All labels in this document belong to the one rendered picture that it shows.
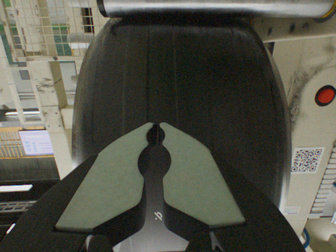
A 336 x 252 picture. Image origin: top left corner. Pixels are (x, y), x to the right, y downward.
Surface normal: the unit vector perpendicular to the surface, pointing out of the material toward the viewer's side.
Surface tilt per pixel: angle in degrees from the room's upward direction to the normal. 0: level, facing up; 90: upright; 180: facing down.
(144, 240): 90
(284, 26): 90
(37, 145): 90
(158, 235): 92
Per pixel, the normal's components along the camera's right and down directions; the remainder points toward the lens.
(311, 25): -1.00, 0.02
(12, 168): 0.07, 0.36
